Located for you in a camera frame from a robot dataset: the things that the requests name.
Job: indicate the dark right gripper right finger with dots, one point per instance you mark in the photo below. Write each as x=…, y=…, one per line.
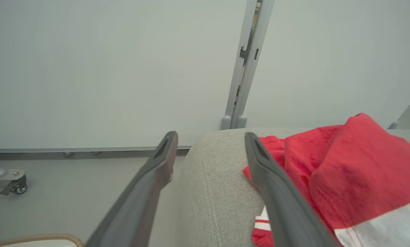
x=280, y=202

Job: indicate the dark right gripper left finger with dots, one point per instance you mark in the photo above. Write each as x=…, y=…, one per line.
x=136, y=206

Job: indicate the red and white garment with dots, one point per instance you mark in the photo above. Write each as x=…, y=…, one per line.
x=349, y=171

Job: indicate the grey fabric sofa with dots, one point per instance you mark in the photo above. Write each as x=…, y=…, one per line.
x=218, y=192

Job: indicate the black caster wheel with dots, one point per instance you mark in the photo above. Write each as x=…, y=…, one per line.
x=16, y=187

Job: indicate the grey partition bottom rail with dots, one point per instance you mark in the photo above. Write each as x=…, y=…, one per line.
x=71, y=149

